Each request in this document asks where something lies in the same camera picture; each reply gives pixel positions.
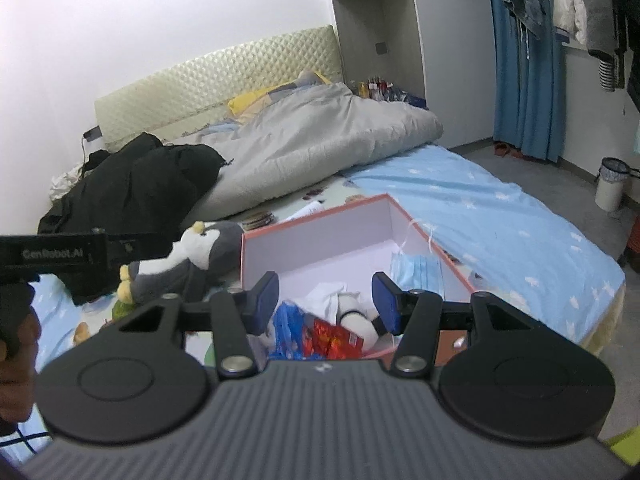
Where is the black white panda plush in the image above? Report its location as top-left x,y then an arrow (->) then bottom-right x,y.
335,292 -> 388,351

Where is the grey wardrobe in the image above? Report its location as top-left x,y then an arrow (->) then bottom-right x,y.
322,0 -> 501,148

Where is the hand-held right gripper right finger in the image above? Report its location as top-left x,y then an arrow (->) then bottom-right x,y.
371,271 -> 546,378

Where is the hanging white jacket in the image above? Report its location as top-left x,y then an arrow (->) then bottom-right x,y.
552,0 -> 588,46

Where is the white textured cloth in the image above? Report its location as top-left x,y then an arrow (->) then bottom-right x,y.
300,282 -> 361,321

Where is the hanging grey jacket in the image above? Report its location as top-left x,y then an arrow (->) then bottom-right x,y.
575,0 -> 628,92

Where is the grey white penguin plush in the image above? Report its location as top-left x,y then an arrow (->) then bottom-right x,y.
117,221 -> 246,306

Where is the pink cardboard box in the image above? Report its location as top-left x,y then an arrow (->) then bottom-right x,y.
240,193 -> 478,361

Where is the white waste bin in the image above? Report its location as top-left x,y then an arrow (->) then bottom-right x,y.
594,157 -> 631,212

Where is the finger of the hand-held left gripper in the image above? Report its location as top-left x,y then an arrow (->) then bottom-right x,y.
0,232 -> 173,274

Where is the crumpled white garment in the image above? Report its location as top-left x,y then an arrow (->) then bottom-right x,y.
49,162 -> 83,201

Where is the grey duvet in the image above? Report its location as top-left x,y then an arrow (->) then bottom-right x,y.
192,82 -> 445,218

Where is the cream quilted headboard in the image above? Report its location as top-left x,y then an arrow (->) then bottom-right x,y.
95,25 -> 346,153

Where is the black jacket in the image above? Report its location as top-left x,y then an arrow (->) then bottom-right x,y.
37,132 -> 233,306

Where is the blue plastic bag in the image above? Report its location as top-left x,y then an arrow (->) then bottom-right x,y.
272,300 -> 313,361

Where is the yellow pillow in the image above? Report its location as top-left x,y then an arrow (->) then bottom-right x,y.
227,72 -> 333,116

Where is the group of small bottles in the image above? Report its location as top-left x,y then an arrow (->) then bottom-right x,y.
350,77 -> 426,108

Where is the red snack packet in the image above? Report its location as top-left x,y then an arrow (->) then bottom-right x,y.
302,316 -> 365,359

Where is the blue face mask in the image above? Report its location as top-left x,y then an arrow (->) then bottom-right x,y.
390,220 -> 446,301

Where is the blue star bed sheet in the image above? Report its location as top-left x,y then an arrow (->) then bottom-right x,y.
25,145 -> 626,356

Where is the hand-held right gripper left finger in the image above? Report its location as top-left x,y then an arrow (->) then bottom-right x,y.
102,271 -> 280,378

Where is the blue curtain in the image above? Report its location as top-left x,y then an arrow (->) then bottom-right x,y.
487,0 -> 568,163

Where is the person's left hand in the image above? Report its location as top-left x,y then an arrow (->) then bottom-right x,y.
0,309 -> 43,427

